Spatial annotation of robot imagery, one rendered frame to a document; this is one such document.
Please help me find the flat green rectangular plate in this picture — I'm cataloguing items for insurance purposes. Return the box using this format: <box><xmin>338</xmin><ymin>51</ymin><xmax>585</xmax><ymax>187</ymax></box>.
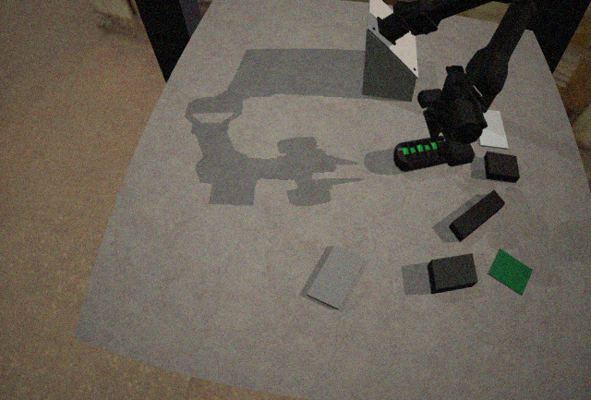
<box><xmin>488</xmin><ymin>249</ymin><xmax>533</xmax><ymax>296</ymax></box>

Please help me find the white flat sheet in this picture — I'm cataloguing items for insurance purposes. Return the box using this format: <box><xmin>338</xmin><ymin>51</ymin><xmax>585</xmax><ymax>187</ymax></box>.
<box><xmin>479</xmin><ymin>110</ymin><xmax>509</xmax><ymax>150</ymax></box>

